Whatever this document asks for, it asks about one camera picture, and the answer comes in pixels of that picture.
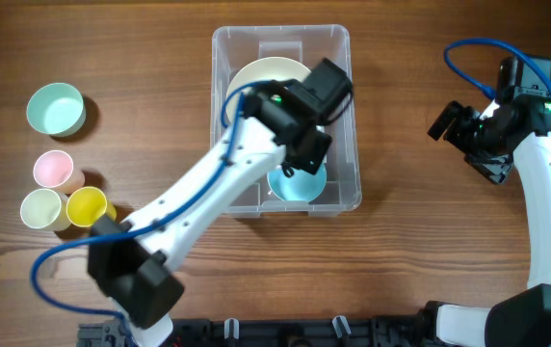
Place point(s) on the light blue small bowl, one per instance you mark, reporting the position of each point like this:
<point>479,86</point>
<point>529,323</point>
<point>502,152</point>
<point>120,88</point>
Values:
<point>301,186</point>

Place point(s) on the mint green small bowl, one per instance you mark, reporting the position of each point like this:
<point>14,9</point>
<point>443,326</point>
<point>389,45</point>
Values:
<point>56,110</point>

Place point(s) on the pink cup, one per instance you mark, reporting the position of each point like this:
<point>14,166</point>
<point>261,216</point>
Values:
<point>55,170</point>

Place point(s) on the pale green cup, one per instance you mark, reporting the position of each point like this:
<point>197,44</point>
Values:
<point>45,209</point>

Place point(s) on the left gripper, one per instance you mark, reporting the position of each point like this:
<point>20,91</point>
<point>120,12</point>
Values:
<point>308,157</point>

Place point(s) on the cream bowl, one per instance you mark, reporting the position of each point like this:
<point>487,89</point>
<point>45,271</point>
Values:
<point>266,69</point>

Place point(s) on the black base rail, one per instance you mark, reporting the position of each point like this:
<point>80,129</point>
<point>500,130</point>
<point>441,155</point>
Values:
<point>379,331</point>

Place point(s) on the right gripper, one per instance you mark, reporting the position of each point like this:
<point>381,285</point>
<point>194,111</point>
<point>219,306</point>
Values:
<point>488,167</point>

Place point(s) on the yellow cup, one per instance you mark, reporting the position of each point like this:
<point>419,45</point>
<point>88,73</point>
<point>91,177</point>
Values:
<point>86,205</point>

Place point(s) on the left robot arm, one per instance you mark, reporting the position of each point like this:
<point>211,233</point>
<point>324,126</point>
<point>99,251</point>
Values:
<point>272,119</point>

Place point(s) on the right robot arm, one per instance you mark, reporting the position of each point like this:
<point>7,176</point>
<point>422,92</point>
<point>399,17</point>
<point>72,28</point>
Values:
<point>512,133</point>

